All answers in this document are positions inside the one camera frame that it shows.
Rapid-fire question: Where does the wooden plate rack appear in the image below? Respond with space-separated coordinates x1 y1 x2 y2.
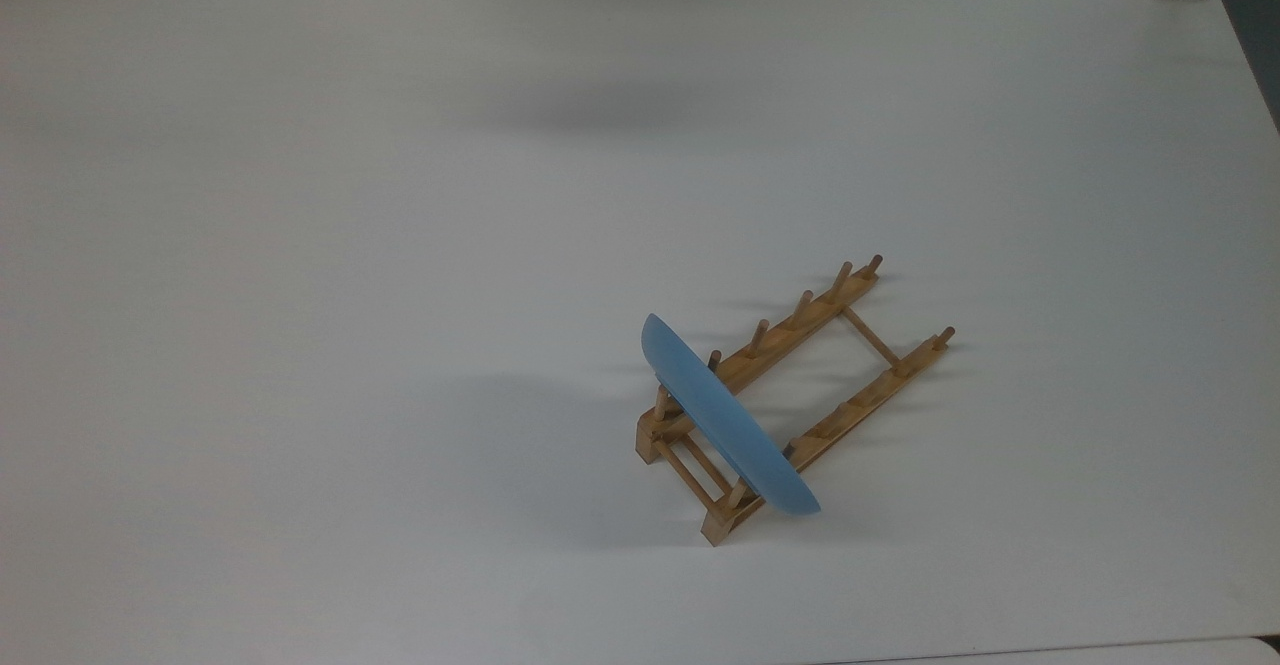
634 253 957 548

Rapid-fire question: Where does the blue round plate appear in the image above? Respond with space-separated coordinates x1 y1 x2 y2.
640 313 823 518

